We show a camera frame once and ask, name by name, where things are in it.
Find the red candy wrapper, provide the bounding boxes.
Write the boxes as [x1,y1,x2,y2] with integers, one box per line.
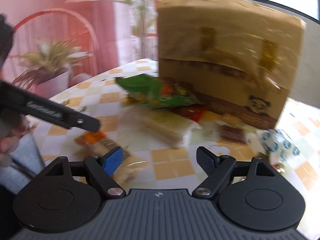
[172,105,207,122]

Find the person's left hand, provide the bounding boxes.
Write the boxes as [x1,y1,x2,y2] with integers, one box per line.
[1,115,30,167]

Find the beige cracker pack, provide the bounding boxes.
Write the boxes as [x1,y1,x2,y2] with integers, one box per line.
[137,109,202,147]

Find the printed room backdrop curtain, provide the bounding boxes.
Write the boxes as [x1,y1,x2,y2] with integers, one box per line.
[1,0,157,95]

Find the brown dried meat packet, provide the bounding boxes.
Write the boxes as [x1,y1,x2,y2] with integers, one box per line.
[215,114,247,144]

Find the white blue patterned packet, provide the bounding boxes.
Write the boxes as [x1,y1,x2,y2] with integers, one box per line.
[246,129,300,165]

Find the dark green snack bag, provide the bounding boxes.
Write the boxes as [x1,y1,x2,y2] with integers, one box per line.
[116,74,200,108]

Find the cardboard box with plastic liner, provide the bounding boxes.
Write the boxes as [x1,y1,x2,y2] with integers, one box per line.
[157,0,306,129]

